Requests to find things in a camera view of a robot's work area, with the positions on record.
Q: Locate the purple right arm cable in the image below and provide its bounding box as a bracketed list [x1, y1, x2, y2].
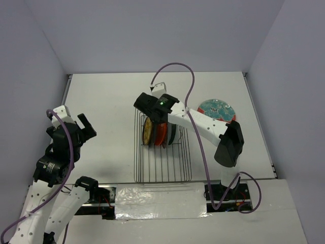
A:
[151, 62, 263, 214]

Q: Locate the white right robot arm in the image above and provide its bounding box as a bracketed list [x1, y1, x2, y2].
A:
[134, 93, 244, 199]

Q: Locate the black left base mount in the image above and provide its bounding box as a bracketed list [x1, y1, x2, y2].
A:
[75, 186, 116, 220]

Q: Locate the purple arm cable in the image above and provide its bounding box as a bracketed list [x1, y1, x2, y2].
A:
[0, 109, 75, 244]
[151, 62, 263, 214]

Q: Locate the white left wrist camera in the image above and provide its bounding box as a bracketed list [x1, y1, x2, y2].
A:
[52, 105, 74, 128]

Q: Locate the silver foil tape sheet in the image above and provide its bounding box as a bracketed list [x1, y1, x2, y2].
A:
[115, 182, 208, 220]

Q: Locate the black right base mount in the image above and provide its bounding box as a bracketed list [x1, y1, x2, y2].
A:
[204, 183, 252, 213]

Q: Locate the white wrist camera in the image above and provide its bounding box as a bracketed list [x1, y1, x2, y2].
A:
[150, 82, 167, 99]
[52, 105, 74, 128]

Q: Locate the red teal patterned plate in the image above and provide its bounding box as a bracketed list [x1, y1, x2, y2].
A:
[197, 99, 236, 123]

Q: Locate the yellow patterned plate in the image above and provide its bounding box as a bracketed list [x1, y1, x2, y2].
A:
[142, 117, 153, 145]

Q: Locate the orange plate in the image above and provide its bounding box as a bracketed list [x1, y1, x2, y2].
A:
[154, 123, 168, 146]

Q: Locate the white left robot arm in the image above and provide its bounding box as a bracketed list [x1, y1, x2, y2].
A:
[9, 106, 100, 243]

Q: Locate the dark speckled plate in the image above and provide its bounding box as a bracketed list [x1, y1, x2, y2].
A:
[168, 124, 177, 145]

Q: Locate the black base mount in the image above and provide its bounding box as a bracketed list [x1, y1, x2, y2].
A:
[75, 186, 116, 220]
[204, 183, 252, 213]

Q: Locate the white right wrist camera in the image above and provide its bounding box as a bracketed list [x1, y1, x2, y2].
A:
[150, 82, 167, 99]

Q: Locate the grey wire dish rack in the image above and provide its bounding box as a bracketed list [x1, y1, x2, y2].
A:
[134, 109, 192, 184]

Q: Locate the grey plate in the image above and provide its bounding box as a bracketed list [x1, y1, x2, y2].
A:
[148, 123, 157, 147]

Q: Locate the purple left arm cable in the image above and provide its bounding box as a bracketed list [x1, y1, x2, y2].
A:
[0, 109, 75, 244]

